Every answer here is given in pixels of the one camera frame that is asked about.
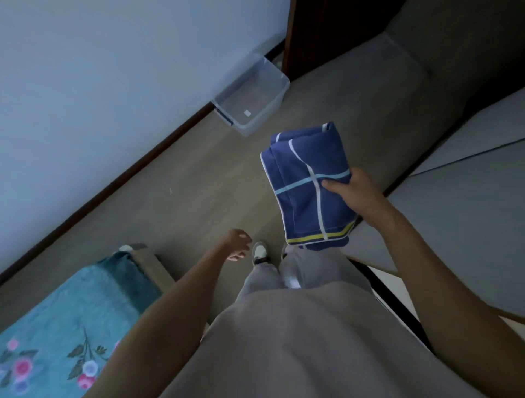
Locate person's white left shoe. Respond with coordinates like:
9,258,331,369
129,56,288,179
251,241,270,266

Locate wooden bed frame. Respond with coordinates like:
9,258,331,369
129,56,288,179
119,243,177,292

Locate person's left forearm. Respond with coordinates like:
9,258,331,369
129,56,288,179
84,243,235,398

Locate person's beige shirt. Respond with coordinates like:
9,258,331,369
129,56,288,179
160,282,485,398

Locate blue striped cloth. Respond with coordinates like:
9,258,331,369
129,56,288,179
260,122,358,251

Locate clear plastic storage bin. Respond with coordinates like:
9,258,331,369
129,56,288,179
212,52,290,137

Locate person's right hand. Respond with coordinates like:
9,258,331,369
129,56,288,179
321,167,399,229

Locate person's right forearm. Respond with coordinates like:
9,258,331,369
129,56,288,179
371,205,525,398

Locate person's left hand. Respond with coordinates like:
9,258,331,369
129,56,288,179
220,229,253,262

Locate dark wooden baseboard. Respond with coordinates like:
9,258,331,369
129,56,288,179
0,39,288,285

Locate teal floral blanket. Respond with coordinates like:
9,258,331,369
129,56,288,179
0,251,164,398

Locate grey bed mattress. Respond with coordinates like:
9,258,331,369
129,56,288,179
344,86,525,318

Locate person's grey trousers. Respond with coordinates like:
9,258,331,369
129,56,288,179
235,245,372,302

